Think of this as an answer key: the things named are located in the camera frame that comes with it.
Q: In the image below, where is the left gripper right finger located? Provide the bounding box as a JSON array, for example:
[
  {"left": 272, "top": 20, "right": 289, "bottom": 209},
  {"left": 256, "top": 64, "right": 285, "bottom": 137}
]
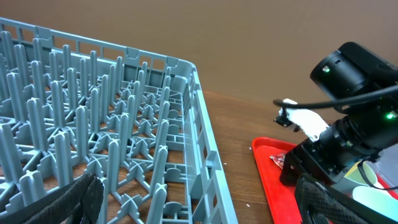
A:
[{"left": 295, "top": 174, "right": 397, "bottom": 224}]

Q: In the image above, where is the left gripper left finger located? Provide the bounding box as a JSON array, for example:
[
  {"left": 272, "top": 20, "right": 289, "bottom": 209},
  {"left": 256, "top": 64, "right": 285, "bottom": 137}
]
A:
[{"left": 1, "top": 173, "right": 104, "bottom": 224}]

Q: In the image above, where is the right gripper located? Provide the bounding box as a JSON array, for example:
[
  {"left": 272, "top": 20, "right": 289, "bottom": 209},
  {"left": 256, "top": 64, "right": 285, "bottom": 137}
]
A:
[{"left": 279, "top": 139, "right": 354, "bottom": 186}]

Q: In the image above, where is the red snack wrapper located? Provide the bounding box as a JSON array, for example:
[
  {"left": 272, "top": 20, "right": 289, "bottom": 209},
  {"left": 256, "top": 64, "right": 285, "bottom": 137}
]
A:
[{"left": 270, "top": 153, "right": 285, "bottom": 169}]

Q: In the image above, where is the green plastic bowl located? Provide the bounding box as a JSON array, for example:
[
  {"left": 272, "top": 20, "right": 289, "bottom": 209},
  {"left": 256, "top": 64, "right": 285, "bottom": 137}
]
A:
[{"left": 332, "top": 162, "right": 377, "bottom": 196}]

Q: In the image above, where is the light blue bowl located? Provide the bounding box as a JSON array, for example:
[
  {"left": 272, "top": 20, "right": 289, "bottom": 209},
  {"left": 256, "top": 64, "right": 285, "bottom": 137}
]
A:
[{"left": 352, "top": 186, "right": 397, "bottom": 221}]

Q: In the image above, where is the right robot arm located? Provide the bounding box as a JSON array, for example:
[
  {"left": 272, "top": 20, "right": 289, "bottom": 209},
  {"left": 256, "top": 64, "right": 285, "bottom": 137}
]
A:
[{"left": 273, "top": 42, "right": 397, "bottom": 186}]

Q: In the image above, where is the grey dishwasher rack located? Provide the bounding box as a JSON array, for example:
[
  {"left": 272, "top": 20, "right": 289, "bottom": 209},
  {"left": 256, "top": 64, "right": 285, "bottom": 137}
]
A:
[{"left": 1, "top": 18, "right": 238, "bottom": 223}]

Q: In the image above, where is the red plastic tray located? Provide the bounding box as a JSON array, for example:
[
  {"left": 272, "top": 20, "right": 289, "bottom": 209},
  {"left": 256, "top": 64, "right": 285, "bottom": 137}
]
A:
[{"left": 251, "top": 137, "right": 398, "bottom": 224}]

